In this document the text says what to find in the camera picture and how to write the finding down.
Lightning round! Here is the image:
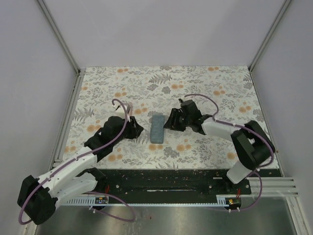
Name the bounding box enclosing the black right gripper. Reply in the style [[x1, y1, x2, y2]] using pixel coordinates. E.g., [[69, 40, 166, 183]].
[[163, 108, 192, 132]]

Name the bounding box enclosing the blue-grey glasses case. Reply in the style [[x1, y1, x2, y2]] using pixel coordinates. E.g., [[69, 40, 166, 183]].
[[150, 115, 165, 144]]

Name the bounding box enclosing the pink glasses case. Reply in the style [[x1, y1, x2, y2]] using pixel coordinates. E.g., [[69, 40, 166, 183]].
[[126, 103, 133, 116]]

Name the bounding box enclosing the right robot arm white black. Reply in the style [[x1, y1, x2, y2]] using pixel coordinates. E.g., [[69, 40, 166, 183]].
[[164, 100, 275, 194]]

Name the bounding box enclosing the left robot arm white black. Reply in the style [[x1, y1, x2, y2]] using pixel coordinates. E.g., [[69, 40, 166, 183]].
[[17, 116, 144, 225]]

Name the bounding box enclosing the floral table mat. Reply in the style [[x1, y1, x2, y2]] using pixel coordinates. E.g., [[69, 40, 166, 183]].
[[63, 66, 266, 169]]

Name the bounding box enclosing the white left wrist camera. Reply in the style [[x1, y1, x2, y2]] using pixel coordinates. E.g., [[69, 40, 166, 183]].
[[115, 107, 128, 119]]

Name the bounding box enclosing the left aluminium frame post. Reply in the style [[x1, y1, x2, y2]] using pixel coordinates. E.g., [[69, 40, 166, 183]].
[[36, 0, 81, 74]]

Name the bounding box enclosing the aluminium frame post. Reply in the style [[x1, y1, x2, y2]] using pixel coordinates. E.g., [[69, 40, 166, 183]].
[[248, 0, 293, 73], [36, 0, 81, 74]]

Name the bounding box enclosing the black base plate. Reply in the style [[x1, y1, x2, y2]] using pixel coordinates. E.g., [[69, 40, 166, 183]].
[[94, 169, 251, 205]]

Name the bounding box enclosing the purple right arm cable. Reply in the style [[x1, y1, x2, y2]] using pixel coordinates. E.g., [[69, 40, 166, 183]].
[[179, 94, 274, 213]]

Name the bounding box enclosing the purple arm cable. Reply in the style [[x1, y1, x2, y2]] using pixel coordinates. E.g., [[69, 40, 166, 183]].
[[179, 94, 274, 213], [19, 98, 136, 225]]

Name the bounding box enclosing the white slotted cable duct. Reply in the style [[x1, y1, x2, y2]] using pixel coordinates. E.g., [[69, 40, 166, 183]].
[[63, 195, 230, 208]]

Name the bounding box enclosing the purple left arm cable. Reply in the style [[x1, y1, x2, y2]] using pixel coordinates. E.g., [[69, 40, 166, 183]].
[[19, 98, 136, 225]]

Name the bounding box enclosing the right aluminium frame post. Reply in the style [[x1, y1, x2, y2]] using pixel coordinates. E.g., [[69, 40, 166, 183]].
[[248, 0, 293, 73]]

